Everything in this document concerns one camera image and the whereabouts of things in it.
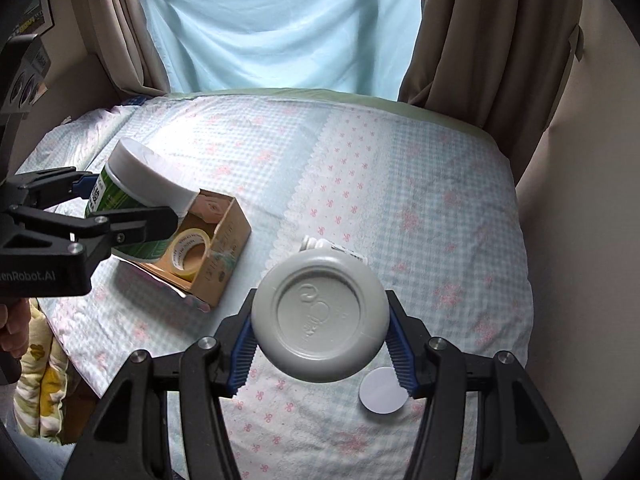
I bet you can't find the green white cream jar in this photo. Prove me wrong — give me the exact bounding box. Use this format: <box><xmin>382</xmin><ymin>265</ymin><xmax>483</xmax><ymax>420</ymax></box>
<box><xmin>84</xmin><ymin>136</ymin><xmax>200</xmax><ymax>265</ymax></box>

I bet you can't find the yellow tape roll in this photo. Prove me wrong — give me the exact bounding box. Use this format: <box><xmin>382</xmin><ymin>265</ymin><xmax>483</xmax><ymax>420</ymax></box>
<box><xmin>157</xmin><ymin>228</ymin><xmax>210</xmax><ymax>282</ymax></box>

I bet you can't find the white lidded jar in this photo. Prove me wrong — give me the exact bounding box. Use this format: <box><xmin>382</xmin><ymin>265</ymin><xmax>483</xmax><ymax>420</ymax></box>
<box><xmin>358</xmin><ymin>366</ymin><xmax>409</xmax><ymax>415</ymax></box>

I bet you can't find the white pill bottle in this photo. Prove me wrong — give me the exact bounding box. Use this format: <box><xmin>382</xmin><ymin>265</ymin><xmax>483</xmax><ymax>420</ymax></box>
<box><xmin>299</xmin><ymin>235</ymin><xmax>369</xmax><ymax>264</ymax></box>

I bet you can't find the silver round tin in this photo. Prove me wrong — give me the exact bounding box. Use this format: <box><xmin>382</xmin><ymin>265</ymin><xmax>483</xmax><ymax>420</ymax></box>
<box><xmin>250</xmin><ymin>249</ymin><xmax>390</xmax><ymax>382</ymax></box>

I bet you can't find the person's left hand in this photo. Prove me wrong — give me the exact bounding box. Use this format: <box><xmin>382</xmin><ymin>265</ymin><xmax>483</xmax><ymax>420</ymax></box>
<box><xmin>0</xmin><ymin>298</ymin><xmax>30</xmax><ymax>359</ymax></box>

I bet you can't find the white pillow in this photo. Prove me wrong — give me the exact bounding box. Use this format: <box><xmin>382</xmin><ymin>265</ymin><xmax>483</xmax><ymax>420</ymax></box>
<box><xmin>17</xmin><ymin>105</ymin><xmax>137</xmax><ymax>174</ymax></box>

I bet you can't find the open cardboard box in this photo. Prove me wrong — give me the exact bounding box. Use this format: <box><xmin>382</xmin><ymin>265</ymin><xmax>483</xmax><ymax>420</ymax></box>
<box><xmin>132</xmin><ymin>190</ymin><xmax>252</xmax><ymax>308</ymax></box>

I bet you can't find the floral yellow blanket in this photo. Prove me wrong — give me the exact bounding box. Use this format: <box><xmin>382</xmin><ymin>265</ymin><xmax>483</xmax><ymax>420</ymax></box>
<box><xmin>13</xmin><ymin>298</ymin><xmax>70</xmax><ymax>444</ymax></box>

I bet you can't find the left brown curtain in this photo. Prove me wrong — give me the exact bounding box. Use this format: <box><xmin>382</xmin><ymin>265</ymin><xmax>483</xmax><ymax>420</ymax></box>
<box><xmin>72</xmin><ymin>0</ymin><xmax>169</xmax><ymax>96</ymax></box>

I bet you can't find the brown curtain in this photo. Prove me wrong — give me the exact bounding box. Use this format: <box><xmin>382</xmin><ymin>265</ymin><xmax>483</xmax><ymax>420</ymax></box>
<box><xmin>398</xmin><ymin>0</ymin><xmax>582</xmax><ymax>179</ymax></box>
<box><xmin>72</xmin><ymin>0</ymin><xmax>169</xmax><ymax>96</ymax></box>

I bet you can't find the patterned bed sheet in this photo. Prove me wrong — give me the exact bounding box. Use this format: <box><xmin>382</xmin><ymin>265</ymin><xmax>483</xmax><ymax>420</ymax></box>
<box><xmin>16</xmin><ymin>88</ymin><xmax>535</xmax><ymax>480</ymax></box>

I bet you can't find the light blue cloth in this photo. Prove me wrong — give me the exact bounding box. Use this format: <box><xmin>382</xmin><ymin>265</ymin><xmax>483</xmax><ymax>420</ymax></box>
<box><xmin>140</xmin><ymin>0</ymin><xmax>421</xmax><ymax>100</ymax></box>

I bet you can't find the right brown curtain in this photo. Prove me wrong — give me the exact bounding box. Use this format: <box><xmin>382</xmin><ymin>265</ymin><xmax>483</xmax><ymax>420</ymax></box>
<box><xmin>398</xmin><ymin>0</ymin><xmax>582</xmax><ymax>179</ymax></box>

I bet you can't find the framed wall picture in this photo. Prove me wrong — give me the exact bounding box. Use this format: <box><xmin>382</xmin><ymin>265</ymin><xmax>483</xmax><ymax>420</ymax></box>
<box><xmin>10</xmin><ymin>0</ymin><xmax>54</xmax><ymax>38</ymax></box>

